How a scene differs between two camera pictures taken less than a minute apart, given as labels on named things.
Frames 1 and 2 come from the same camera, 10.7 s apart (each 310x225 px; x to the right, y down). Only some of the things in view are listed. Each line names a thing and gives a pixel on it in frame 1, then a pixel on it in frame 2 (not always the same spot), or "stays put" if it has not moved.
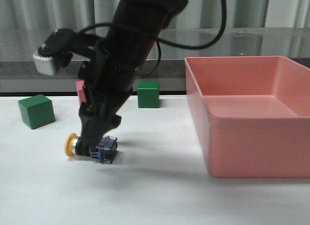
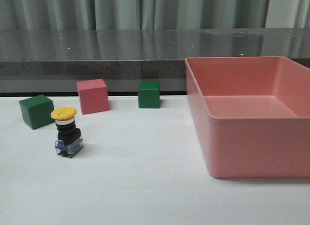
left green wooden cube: [38, 110] stays put
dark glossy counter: [17, 45] stays put
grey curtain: [201, 10] stays put
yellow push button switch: [105, 150] → [69, 142]
